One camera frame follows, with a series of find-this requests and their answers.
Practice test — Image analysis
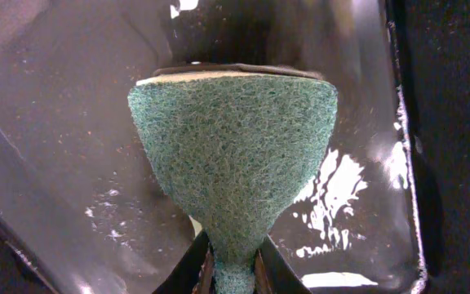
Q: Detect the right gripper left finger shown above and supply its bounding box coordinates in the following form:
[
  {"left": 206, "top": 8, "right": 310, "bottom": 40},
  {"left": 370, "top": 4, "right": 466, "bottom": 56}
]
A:
[{"left": 153, "top": 230, "right": 215, "bottom": 294}]

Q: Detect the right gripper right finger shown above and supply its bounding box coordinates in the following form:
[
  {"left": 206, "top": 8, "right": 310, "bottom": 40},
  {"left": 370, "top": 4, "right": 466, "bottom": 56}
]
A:
[{"left": 254, "top": 236, "right": 312, "bottom": 294}]

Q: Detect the green scouring sponge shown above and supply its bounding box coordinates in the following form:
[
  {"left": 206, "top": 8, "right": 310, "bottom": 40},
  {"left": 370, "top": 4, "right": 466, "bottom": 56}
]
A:
[{"left": 127, "top": 71, "right": 338, "bottom": 293}]

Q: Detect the black water tray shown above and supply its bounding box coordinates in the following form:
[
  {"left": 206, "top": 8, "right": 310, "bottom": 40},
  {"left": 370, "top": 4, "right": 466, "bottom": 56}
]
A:
[{"left": 0, "top": 1, "right": 428, "bottom": 293}]

